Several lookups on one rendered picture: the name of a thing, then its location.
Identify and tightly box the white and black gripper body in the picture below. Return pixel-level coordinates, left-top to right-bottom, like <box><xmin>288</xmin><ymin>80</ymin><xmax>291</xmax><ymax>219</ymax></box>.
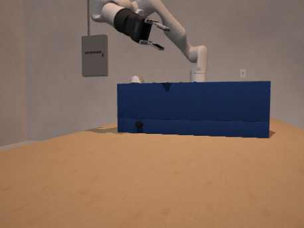
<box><xmin>108</xmin><ymin>6</ymin><xmax>152</xmax><ymax>43</ymax></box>

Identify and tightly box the blue control console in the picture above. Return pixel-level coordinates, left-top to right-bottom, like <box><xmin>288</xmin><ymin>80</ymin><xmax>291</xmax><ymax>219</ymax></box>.
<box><xmin>117</xmin><ymin>75</ymin><xmax>271</xmax><ymax>138</ymax></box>

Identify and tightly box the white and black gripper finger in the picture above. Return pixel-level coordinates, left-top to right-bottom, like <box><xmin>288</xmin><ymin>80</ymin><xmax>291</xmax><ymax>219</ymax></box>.
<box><xmin>139</xmin><ymin>40</ymin><xmax>164</xmax><ymax>50</ymax></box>
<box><xmin>144</xmin><ymin>19</ymin><xmax>170</xmax><ymax>31</ymax></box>

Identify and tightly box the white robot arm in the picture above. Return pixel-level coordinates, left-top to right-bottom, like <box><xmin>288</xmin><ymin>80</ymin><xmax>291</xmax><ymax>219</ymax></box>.
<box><xmin>90</xmin><ymin>0</ymin><xmax>208</xmax><ymax>82</ymax></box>

